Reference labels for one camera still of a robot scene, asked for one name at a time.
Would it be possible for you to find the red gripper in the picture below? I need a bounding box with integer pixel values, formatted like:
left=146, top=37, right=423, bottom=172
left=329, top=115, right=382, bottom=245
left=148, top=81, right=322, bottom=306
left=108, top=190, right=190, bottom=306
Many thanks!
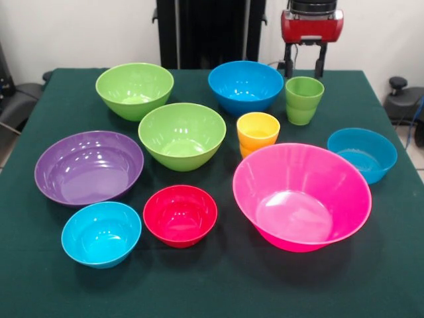
left=280, top=9, right=345, bottom=79

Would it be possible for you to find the green plastic bowl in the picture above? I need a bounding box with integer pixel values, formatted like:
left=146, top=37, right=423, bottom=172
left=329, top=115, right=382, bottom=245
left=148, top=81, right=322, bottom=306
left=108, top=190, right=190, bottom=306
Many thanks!
left=95, top=62, right=175, bottom=123
left=137, top=102, right=227, bottom=172

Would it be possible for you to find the purple plastic bowl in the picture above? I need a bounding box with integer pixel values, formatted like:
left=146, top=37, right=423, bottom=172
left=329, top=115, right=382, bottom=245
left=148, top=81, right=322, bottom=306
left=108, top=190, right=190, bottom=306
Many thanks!
left=34, top=130, right=145, bottom=208

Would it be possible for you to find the small light blue bowl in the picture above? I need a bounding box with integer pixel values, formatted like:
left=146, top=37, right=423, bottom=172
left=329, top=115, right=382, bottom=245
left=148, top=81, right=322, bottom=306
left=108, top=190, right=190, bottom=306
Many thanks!
left=60, top=201, right=142, bottom=270

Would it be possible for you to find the green plastic cup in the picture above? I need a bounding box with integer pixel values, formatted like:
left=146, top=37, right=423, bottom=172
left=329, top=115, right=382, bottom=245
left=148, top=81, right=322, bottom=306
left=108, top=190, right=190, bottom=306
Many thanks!
left=285, top=76, right=325, bottom=112
left=286, top=103, right=317, bottom=127

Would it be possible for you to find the large blue plastic bowl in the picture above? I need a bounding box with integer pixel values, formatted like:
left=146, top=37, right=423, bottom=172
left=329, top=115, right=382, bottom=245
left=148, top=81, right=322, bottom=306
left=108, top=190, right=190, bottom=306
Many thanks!
left=207, top=60, right=285, bottom=117

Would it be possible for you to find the yellow plastic cup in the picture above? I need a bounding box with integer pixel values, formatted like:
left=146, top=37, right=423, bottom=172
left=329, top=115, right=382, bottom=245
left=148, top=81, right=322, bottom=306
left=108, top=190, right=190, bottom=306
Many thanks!
left=238, top=142, right=256, bottom=160
left=236, top=111, right=282, bottom=148

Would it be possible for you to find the black equipment base with knob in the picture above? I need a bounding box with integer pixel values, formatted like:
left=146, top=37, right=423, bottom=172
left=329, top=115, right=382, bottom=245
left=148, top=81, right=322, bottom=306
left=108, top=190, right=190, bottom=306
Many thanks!
left=383, top=76, right=424, bottom=126

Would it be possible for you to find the translucent blue plastic bowl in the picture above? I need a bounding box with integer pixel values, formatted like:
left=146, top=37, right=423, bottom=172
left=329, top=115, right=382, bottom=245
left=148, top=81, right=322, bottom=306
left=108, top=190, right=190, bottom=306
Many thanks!
left=327, top=127, right=398, bottom=186

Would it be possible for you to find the large pink plastic bowl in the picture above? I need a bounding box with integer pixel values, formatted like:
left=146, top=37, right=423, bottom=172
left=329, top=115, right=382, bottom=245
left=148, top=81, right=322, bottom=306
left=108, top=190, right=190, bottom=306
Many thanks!
left=232, top=142, right=373, bottom=254

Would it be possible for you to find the red plastic bowl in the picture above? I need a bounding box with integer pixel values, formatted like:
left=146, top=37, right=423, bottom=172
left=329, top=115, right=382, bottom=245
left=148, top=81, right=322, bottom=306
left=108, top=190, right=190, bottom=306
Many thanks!
left=142, top=184, right=219, bottom=249

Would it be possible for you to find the dark green tablecloth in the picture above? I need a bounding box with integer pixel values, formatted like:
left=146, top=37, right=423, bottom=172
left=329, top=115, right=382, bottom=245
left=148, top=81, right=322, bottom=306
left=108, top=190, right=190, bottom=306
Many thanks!
left=0, top=68, right=424, bottom=318

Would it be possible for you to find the black wall cable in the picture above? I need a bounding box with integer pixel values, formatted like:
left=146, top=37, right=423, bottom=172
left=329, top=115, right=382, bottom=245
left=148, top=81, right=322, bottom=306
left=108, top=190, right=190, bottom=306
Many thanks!
left=290, top=44, right=301, bottom=69

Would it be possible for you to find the blue cable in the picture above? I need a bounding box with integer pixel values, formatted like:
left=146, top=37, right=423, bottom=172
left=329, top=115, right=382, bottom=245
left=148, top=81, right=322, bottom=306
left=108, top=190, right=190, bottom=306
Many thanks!
left=405, top=95, right=424, bottom=146

